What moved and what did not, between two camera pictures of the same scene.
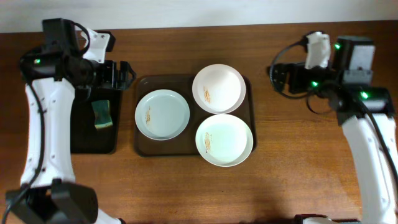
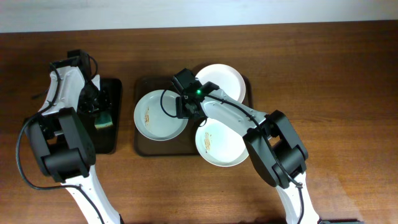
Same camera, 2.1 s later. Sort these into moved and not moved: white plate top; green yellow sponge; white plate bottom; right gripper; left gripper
Moved: right gripper; left gripper
Not moved: green yellow sponge; white plate bottom; white plate top
